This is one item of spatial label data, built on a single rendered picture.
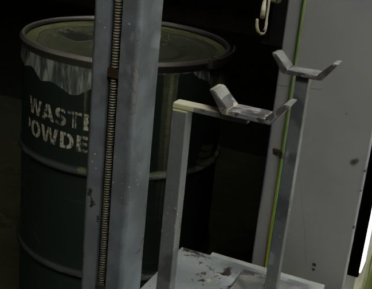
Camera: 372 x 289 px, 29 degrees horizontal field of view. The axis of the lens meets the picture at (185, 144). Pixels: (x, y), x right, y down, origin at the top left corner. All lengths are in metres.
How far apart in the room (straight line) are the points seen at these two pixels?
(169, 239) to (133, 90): 0.17
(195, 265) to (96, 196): 0.22
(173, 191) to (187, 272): 0.29
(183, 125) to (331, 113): 0.59
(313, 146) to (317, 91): 0.10
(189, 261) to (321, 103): 0.39
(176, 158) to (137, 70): 0.13
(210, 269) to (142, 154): 0.24
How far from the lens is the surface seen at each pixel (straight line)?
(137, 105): 0.82
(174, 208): 0.74
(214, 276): 1.01
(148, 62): 0.82
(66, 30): 2.11
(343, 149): 1.28
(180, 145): 0.71
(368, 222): 1.32
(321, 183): 1.30
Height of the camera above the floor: 1.30
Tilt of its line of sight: 20 degrees down
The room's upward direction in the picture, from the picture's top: 6 degrees clockwise
